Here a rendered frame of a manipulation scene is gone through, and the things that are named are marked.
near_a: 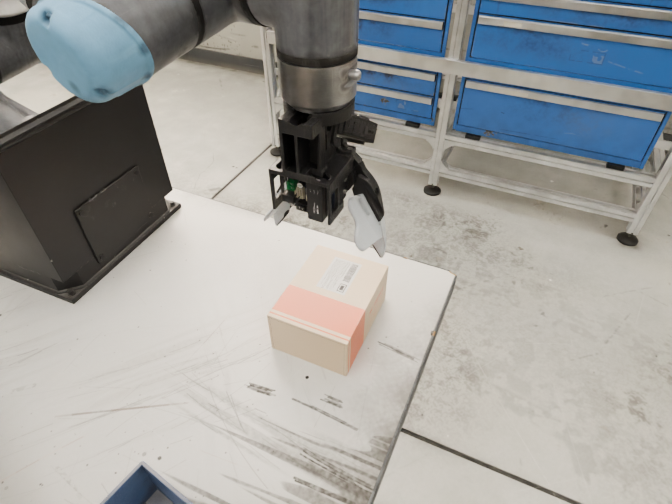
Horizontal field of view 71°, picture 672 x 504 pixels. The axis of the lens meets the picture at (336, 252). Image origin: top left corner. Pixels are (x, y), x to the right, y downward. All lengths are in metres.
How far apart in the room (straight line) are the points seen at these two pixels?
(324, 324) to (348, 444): 0.15
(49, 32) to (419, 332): 0.58
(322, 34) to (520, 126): 1.65
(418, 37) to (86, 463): 1.74
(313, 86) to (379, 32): 1.60
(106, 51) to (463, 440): 1.29
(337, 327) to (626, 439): 1.14
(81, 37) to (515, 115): 1.77
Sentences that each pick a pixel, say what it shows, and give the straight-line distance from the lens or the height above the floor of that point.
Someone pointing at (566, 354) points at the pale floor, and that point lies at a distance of 1.72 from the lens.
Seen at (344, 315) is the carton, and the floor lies 0.77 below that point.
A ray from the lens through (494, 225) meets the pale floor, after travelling 2.12.
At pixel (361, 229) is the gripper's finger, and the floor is 0.93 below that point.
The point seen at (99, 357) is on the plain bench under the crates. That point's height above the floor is 0.70.
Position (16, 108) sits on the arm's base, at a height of 0.96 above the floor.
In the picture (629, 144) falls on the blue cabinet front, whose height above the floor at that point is 0.41.
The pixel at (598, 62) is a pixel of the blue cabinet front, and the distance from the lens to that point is 1.93.
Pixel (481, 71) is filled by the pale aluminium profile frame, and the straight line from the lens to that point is 1.92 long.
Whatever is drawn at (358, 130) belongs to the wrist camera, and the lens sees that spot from 0.54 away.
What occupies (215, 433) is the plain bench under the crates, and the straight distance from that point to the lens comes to 0.66.
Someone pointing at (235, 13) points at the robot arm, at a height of 1.15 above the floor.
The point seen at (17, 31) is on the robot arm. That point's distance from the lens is 0.89.
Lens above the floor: 1.27
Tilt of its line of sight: 43 degrees down
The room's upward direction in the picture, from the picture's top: straight up
